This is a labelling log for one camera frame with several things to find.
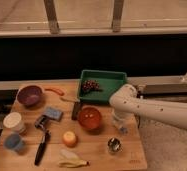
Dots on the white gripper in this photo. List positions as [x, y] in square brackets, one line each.
[120, 118]

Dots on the light blue towel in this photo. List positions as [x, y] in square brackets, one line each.
[122, 129]

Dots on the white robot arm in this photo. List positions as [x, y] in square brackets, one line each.
[132, 98]

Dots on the small metal cup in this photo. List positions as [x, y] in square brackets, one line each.
[114, 145]

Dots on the red orange bowl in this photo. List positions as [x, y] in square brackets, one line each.
[89, 118]

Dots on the green plastic tray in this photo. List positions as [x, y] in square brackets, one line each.
[108, 82]

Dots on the dark rectangular block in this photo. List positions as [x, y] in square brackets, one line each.
[76, 108]

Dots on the dark grape bunch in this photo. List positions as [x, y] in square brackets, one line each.
[90, 85]

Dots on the orange yellow apple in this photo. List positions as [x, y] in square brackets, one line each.
[69, 139]

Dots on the yellow banana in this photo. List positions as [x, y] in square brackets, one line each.
[71, 160]

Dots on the blue sponge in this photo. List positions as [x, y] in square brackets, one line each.
[53, 113]

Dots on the orange carrot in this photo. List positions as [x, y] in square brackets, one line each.
[55, 90]

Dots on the black metal can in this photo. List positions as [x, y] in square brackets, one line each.
[41, 122]

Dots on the purple bowl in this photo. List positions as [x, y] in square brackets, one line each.
[30, 95]

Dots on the white cup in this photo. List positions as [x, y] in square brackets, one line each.
[14, 122]

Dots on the blue cup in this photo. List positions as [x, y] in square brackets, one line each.
[14, 142]

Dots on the black handled knife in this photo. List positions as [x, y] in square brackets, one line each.
[41, 148]

